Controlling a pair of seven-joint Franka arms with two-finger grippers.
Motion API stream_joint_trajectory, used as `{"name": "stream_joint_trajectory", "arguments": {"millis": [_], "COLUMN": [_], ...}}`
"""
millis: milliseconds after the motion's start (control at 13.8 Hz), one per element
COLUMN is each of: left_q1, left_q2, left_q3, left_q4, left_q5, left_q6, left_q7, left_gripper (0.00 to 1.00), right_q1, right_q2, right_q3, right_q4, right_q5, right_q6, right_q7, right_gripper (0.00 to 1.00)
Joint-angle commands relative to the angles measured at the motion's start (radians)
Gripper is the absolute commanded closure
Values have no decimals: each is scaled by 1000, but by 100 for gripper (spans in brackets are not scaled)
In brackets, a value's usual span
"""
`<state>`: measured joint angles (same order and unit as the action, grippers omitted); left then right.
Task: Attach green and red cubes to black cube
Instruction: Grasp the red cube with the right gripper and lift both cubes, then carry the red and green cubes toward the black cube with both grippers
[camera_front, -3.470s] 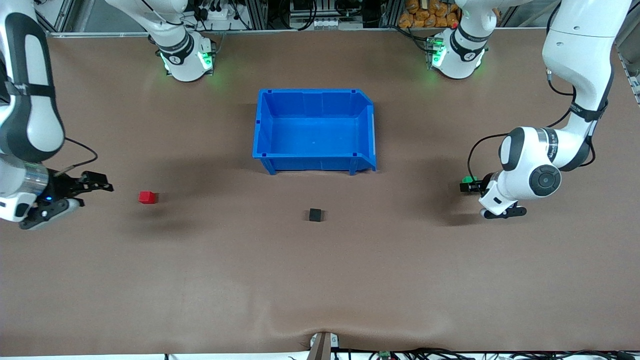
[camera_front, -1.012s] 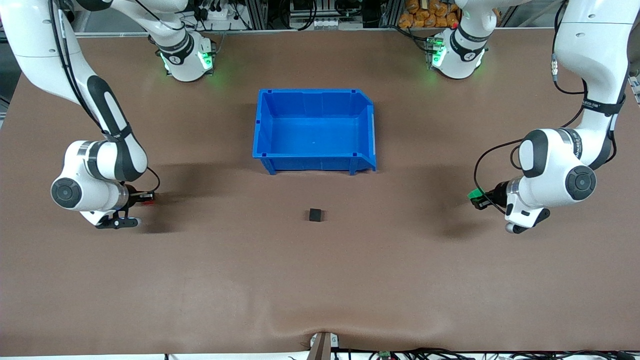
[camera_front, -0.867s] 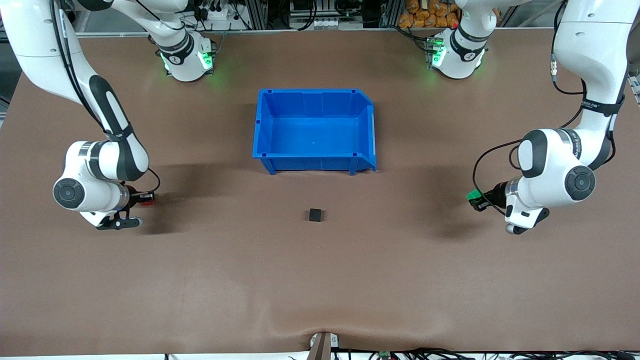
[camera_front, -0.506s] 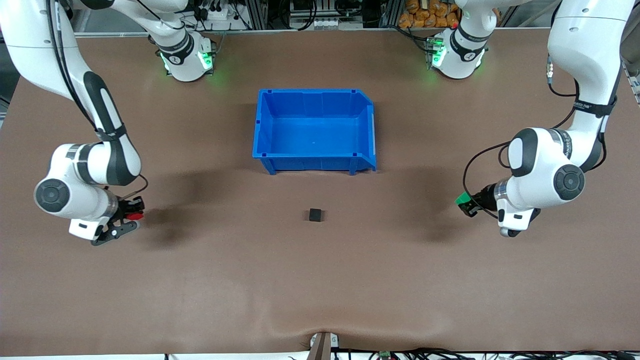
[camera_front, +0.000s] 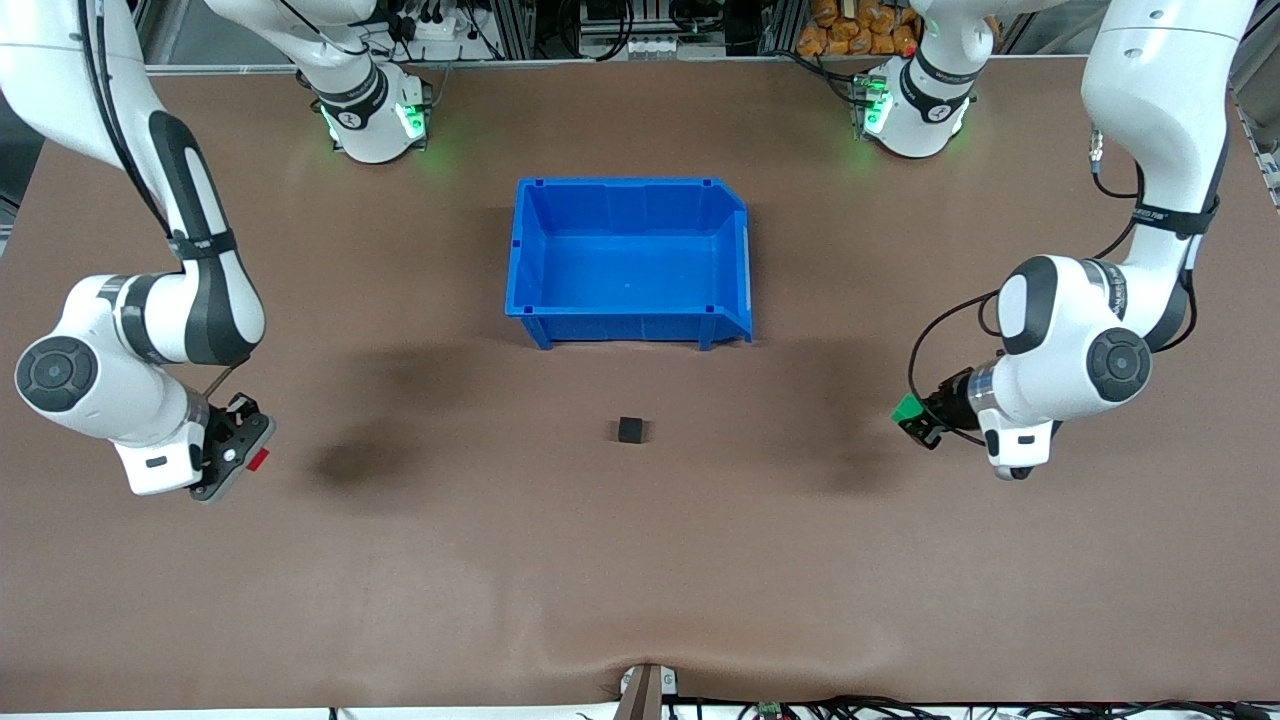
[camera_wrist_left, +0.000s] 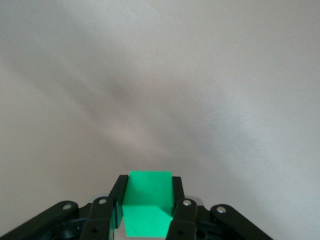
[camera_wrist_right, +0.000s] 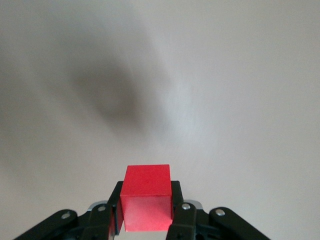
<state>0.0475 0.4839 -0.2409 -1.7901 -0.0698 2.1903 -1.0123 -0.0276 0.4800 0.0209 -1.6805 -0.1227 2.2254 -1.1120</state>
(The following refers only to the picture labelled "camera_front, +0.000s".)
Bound metal table clamp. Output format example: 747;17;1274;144
618;662;681;720

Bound perforated metal rail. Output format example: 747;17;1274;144
1238;100;1280;211

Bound aluminium extrusion post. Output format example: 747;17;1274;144
490;0;537;61
760;0;811;57

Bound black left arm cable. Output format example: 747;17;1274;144
906;128;1201;448

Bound aluminium frame struts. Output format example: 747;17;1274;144
135;0;196;69

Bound brown table mat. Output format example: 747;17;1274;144
0;55;1280;713

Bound orange packaged goods pile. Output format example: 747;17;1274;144
795;0;921;58

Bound grey power strip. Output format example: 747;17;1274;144
598;35;728;59

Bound white power strip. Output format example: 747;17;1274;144
383;8;501;47

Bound black electronics box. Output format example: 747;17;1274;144
580;0;706;36

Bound blue plastic storage bin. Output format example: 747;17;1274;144
504;177;754;351

